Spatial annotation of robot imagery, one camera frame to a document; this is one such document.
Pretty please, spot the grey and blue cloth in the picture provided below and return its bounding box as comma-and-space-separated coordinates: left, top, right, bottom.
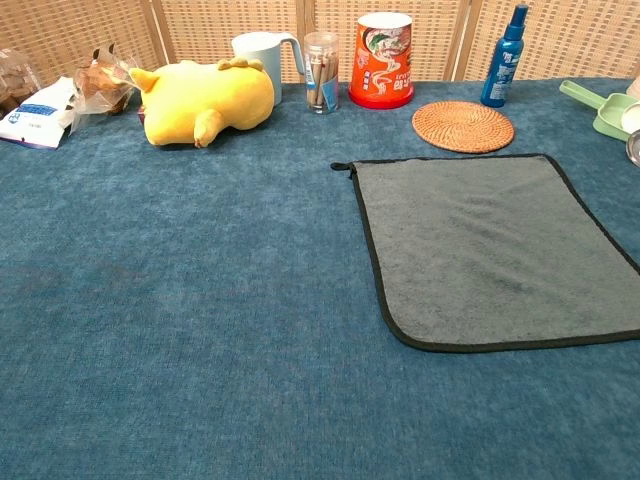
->
329, 153, 640, 354

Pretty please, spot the blue tablecloth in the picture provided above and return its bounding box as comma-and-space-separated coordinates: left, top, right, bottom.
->
0, 77, 640, 480

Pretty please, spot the clear jar of biscuit sticks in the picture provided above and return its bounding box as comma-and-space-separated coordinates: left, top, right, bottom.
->
303, 31, 341, 116

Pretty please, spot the round woven rattan coaster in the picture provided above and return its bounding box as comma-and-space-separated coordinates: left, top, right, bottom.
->
411, 100, 516, 154

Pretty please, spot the yellow plush toy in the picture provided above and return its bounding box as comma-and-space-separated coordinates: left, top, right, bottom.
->
128, 57, 276, 149

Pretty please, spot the red instant noodle cup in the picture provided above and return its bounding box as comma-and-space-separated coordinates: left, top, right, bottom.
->
347, 12, 416, 110

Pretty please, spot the woven wicker folding screen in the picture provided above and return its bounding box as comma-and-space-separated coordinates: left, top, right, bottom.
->
0, 0, 640, 86

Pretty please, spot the blue spray bottle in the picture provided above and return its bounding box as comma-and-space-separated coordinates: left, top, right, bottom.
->
480, 3, 530, 109

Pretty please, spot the clear bag of pastries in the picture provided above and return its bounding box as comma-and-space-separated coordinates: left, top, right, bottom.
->
69, 43, 141, 135

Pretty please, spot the white and blue snack packet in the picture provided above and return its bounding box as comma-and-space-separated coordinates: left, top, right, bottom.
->
0, 76, 79, 151

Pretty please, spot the green plastic scoop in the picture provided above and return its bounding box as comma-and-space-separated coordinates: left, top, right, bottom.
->
558, 79, 640, 143

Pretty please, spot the clear plastic box of muffins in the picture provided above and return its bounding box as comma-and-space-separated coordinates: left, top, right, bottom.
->
0, 48, 44, 120

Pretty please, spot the light blue handled mug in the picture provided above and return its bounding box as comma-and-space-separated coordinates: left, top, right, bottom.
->
230, 31, 305, 107

